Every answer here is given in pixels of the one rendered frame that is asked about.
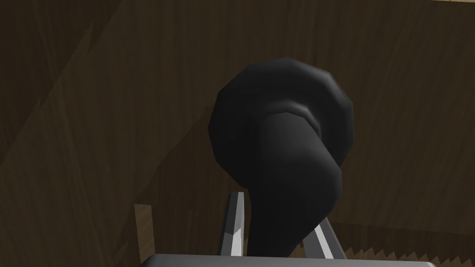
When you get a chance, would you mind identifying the brown wooden door leaf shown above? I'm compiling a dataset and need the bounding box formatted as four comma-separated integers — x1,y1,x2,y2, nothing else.
0,0,475,267

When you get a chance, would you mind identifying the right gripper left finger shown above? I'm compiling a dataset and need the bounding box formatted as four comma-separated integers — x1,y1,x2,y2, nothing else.
217,191,248,257

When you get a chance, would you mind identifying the black door handle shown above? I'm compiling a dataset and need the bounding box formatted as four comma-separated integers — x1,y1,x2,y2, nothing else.
207,57,355,258

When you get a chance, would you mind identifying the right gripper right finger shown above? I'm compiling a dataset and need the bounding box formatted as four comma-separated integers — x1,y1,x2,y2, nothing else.
302,216,347,260

